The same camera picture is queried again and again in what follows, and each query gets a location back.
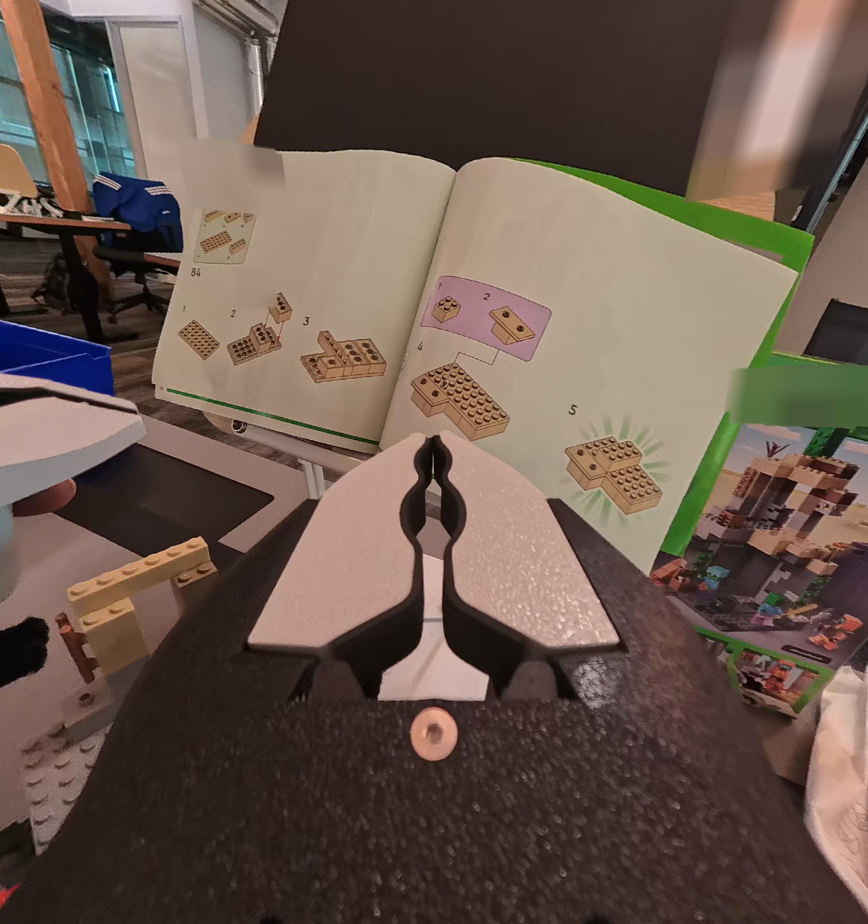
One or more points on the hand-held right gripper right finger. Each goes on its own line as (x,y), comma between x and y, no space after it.
(528,577)

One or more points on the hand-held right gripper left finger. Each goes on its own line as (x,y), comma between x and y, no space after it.
(333,577)

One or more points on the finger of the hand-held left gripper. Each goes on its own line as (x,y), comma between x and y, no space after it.
(15,380)
(44,447)

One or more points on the grey desk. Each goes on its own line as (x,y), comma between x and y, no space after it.
(203,451)

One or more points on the person's left hand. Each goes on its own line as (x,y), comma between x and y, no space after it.
(48,499)

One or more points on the blue plastic bin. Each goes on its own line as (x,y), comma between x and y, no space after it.
(30,361)

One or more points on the black backpack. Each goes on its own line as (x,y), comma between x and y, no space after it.
(62,285)

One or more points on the grey green brick-built model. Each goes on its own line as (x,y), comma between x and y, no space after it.
(109,628)

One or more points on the wooden table black legs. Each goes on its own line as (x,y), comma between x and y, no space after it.
(44,219)

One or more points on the black office chair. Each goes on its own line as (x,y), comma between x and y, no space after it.
(127,260)

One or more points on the blue jacket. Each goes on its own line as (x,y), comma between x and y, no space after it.
(134,202)

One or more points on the yellow chair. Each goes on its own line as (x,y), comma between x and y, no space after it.
(1,166)

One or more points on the green toy set box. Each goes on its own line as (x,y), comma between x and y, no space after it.
(780,577)

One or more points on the wooden pillar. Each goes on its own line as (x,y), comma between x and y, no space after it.
(37,86)

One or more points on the open instruction booklet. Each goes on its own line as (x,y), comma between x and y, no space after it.
(549,252)

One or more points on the pile of white paper bags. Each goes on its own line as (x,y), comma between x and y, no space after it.
(852,794)

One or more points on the black monitor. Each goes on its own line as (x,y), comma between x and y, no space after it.
(852,332)

